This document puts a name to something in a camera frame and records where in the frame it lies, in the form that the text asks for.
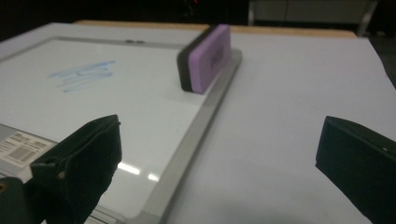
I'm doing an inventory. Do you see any barcode label sticker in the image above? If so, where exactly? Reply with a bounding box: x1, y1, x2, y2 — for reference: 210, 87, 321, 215
0, 132, 56, 171

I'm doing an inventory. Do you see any purple whiteboard eraser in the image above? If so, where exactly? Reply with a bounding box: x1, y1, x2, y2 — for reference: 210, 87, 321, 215
177, 23, 232, 95

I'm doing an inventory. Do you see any silver-framed whiteboard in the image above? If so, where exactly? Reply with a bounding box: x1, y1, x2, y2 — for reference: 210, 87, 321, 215
0, 36, 243, 224

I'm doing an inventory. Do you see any white table cover sheet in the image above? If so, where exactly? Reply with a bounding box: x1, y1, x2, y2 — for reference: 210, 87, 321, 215
0, 21, 396, 224

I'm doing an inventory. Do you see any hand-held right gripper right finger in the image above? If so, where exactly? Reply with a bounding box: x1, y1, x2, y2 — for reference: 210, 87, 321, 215
315, 116, 396, 224

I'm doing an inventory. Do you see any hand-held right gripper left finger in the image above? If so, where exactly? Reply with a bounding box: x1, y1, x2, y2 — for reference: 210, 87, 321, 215
22, 114, 123, 224

